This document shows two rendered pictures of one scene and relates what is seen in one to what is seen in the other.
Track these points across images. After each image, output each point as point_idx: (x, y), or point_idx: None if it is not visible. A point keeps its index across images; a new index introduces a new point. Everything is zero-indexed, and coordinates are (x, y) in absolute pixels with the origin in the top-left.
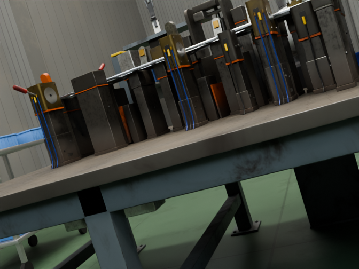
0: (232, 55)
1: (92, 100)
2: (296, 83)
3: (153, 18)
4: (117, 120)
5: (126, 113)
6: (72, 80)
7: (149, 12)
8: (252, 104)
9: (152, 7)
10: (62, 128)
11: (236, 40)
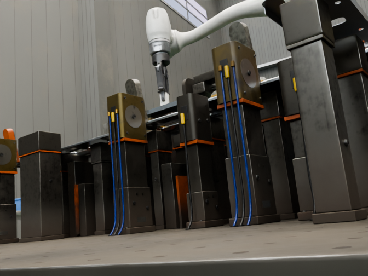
0: (190, 132)
1: (31, 167)
2: (297, 197)
3: (161, 90)
4: (58, 201)
5: (80, 194)
6: (19, 139)
7: (157, 82)
8: (208, 217)
9: (161, 76)
10: (5, 198)
11: (206, 113)
